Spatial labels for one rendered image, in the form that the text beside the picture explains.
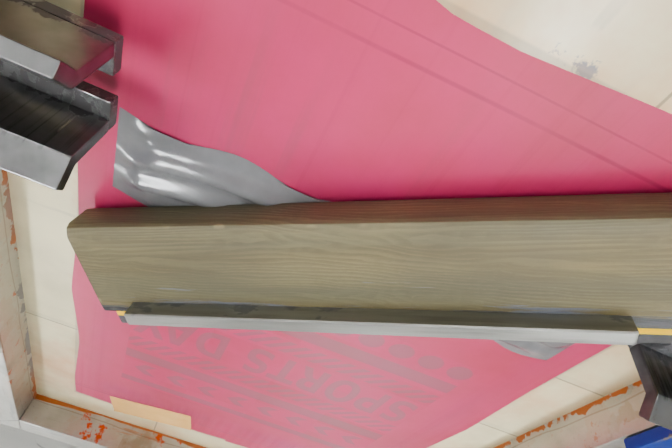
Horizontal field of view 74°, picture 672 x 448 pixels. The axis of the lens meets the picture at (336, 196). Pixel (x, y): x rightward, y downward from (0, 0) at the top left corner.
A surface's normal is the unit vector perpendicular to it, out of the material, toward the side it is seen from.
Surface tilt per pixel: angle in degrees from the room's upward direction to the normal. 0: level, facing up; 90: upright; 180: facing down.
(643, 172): 0
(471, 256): 11
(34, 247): 0
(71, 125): 90
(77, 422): 90
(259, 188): 36
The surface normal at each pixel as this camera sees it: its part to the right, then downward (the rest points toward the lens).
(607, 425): -0.91, -0.39
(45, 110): 0.39, -0.66
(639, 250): -0.19, 0.48
